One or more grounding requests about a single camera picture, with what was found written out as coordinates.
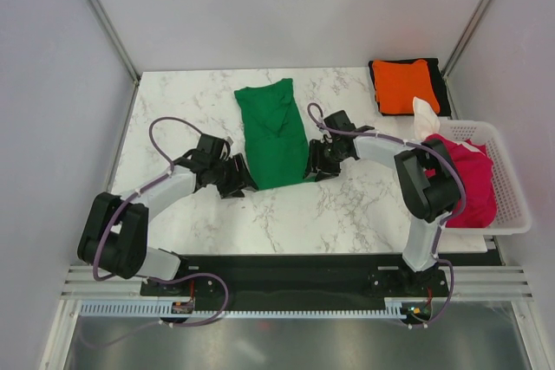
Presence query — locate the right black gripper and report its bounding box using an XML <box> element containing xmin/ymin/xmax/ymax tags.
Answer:
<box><xmin>303</xmin><ymin>139</ymin><xmax>348</xmax><ymax>182</ymax></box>

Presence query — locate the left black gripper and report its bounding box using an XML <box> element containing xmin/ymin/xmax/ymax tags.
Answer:
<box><xmin>210</xmin><ymin>153</ymin><xmax>258</xmax><ymax>199</ymax></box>

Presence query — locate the green t shirt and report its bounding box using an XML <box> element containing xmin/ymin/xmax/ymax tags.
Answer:
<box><xmin>234</xmin><ymin>78</ymin><xmax>309</xmax><ymax>191</ymax></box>

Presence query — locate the white plastic basket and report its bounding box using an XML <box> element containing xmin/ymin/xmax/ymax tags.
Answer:
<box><xmin>415</xmin><ymin>118</ymin><xmax>532</xmax><ymax>236</ymax></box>

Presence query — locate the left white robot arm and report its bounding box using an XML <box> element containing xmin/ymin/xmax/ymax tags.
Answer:
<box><xmin>77</xmin><ymin>134</ymin><xmax>258</xmax><ymax>295</ymax></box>

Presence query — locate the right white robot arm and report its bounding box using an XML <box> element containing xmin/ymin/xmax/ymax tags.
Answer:
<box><xmin>304</xmin><ymin>103</ymin><xmax>466</xmax><ymax>295</ymax></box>

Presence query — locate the folded orange t shirt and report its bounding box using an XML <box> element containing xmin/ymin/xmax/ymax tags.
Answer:
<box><xmin>370</xmin><ymin>59</ymin><xmax>441</xmax><ymax>115</ymax></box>

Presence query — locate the white t shirt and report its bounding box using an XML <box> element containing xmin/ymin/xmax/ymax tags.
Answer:
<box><xmin>413</xmin><ymin>97</ymin><xmax>441</xmax><ymax>141</ymax></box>

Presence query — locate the red t shirt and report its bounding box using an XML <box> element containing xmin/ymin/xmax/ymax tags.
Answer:
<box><xmin>428</xmin><ymin>133</ymin><xmax>497</xmax><ymax>229</ymax></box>

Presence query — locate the white slotted cable duct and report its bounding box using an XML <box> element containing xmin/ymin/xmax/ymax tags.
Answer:
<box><xmin>79</xmin><ymin>300</ymin><xmax>420</xmax><ymax>319</ymax></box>

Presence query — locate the aluminium extrusion rail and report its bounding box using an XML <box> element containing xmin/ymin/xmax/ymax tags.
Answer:
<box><xmin>60</xmin><ymin>266</ymin><xmax>532</xmax><ymax>302</ymax></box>

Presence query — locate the right aluminium frame post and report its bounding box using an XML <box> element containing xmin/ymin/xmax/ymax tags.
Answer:
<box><xmin>441</xmin><ymin>0</ymin><xmax>494</xmax><ymax>80</ymax></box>

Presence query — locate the aluminium frame post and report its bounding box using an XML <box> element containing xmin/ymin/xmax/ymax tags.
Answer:
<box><xmin>441</xmin><ymin>0</ymin><xmax>494</xmax><ymax>80</ymax></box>
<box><xmin>85</xmin><ymin>0</ymin><xmax>140</xmax><ymax>86</ymax></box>

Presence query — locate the left aluminium frame post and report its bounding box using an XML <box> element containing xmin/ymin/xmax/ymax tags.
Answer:
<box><xmin>85</xmin><ymin>0</ymin><xmax>140</xmax><ymax>86</ymax></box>

